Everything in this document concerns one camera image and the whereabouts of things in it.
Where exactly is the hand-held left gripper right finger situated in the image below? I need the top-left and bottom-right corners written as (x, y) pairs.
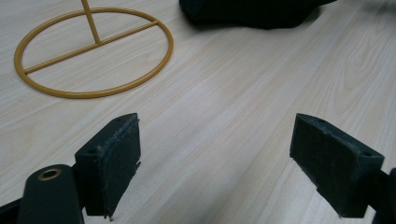
top-left (289, 112), bottom-right (386, 218)

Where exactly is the yellow ring stand base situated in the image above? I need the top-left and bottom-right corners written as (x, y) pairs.
top-left (13, 0), bottom-right (175, 100)

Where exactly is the dark cloth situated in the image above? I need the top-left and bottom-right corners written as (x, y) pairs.
top-left (178, 0), bottom-right (338, 31)

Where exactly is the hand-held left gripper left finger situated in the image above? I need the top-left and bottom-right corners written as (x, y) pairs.
top-left (74, 112), bottom-right (142, 218)

